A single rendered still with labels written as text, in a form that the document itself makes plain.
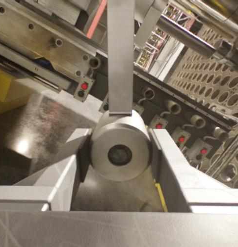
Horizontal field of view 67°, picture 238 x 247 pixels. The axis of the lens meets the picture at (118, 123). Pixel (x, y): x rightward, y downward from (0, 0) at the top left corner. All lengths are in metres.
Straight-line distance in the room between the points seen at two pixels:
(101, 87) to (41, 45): 0.45
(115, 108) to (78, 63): 1.08
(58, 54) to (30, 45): 0.18
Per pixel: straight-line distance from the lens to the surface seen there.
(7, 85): 1.12
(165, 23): 1.40
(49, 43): 1.28
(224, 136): 1.26
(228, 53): 1.49
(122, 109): 0.15
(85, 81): 1.09
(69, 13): 1.36
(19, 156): 1.53
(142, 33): 1.28
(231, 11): 1.14
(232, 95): 3.42
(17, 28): 1.36
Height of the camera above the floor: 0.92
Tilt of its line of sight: 16 degrees down
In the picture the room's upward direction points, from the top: 30 degrees clockwise
